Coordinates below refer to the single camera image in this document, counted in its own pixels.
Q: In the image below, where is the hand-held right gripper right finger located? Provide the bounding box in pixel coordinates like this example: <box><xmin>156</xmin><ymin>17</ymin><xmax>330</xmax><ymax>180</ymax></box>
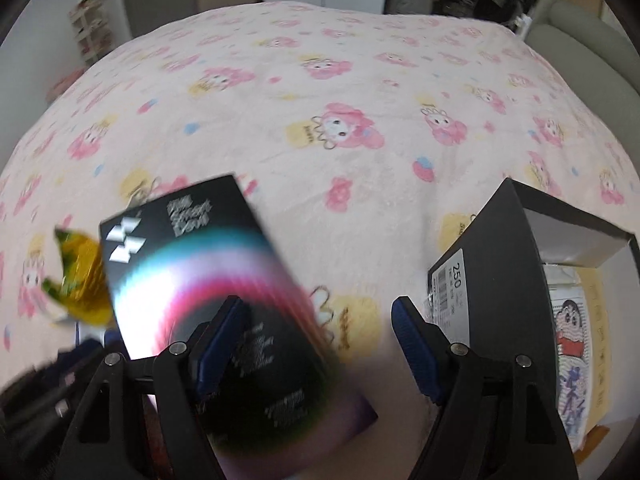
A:
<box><xmin>391</xmin><ymin>296</ymin><xmax>576</xmax><ymax>480</ymax></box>

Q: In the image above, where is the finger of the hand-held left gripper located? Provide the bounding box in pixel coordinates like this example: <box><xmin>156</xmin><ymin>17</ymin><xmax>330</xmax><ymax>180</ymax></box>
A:
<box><xmin>0</xmin><ymin>337</ymin><xmax>119</xmax><ymax>436</ymax></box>

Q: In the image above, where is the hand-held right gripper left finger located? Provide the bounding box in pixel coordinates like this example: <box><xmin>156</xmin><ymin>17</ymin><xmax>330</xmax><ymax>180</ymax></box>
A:
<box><xmin>54</xmin><ymin>296</ymin><xmax>251</xmax><ymax>480</ymax></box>

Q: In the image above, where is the black cardboard box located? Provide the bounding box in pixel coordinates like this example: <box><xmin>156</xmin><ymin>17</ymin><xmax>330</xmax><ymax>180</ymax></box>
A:
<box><xmin>427</xmin><ymin>177</ymin><xmax>640</xmax><ymax>456</ymax></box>

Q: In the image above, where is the yellow green snack packet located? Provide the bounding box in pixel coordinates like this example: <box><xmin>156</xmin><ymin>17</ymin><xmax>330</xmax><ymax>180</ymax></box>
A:
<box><xmin>42</xmin><ymin>227</ymin><xmax>113</xmax><ymax>328</ymax></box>

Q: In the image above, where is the cartoon printed paper sheet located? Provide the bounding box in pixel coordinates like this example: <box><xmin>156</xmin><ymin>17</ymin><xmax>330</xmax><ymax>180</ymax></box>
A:
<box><xmin>542</xmin><ymin>265</ymin><xmax>613</xmax><ymax>453</ymax></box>

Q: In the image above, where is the pink cartoon printed blanket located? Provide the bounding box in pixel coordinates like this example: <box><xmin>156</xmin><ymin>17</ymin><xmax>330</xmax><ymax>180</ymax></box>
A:
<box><xmin>0</xmin><ymin>0</ymin><xmax>640</xmax><ymax>480</ymax></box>

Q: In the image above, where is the shelf with colourful toys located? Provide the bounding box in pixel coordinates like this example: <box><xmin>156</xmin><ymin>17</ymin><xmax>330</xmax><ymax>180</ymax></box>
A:
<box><xmin>69</xmin><ymin>0</ymin><xmax>117</xmax><ymax>63</ymax></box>

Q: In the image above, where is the grey sofa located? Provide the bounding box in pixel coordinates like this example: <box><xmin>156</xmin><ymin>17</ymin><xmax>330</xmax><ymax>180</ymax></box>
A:
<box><xmin>525</xmin><ymin>0</ymin><xmax>640</xmax><ymax>106</ymax></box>

